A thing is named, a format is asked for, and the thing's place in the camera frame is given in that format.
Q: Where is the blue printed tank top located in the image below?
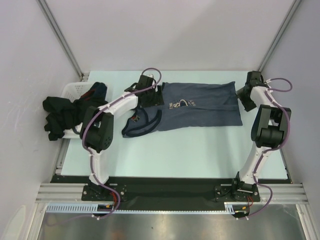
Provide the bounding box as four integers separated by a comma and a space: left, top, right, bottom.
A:
121, 81, 243, 138

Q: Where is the black tank top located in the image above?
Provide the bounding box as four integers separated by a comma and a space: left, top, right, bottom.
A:
42, 96, 107, 141

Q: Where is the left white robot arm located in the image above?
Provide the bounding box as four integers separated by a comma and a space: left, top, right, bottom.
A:
80, 73, 162, 200

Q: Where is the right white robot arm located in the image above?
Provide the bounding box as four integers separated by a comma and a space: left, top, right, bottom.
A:
230, 71, 293, 202

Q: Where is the dark navy red garment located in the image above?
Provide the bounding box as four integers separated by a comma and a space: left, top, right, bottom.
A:
80, 82, 108, 101

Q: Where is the white plastic laundry basket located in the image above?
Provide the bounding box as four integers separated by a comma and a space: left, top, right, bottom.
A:
61, 82, 108, 130

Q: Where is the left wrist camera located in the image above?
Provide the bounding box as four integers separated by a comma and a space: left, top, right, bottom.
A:
141, 73, 155, 79

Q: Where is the right aluminium frame post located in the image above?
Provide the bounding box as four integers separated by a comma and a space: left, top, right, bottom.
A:
257, 0, 303, 72

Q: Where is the aluminium frame post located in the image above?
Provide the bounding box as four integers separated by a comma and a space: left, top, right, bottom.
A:
257, 0, 303, 72
36, 0, 84, 80

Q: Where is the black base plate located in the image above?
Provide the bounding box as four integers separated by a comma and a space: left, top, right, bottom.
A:
49, 175, 292, 212

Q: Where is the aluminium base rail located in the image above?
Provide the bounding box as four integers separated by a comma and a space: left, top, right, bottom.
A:
36, 183, 309, 205

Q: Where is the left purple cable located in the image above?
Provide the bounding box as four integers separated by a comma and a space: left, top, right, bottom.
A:
81, 67, 163, 221

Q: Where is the slotted cable duct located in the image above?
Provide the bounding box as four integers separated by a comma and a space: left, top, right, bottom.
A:
46, 203, 249, 215

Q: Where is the left aluminium frame post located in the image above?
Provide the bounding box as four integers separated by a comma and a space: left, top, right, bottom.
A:
36, 0, 84, 80

